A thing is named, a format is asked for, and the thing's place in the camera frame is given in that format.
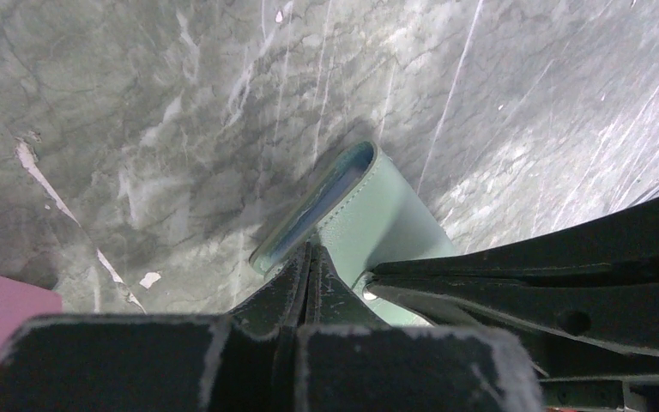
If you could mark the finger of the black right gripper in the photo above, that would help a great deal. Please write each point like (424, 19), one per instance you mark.
(593, 348)
(617, 249)

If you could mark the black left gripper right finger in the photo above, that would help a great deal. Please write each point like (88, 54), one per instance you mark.
(372, 367)

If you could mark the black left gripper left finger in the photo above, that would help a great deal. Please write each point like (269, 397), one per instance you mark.
(238, 361)

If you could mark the mint green card holder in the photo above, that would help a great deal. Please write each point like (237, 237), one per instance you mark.
(365, 213)

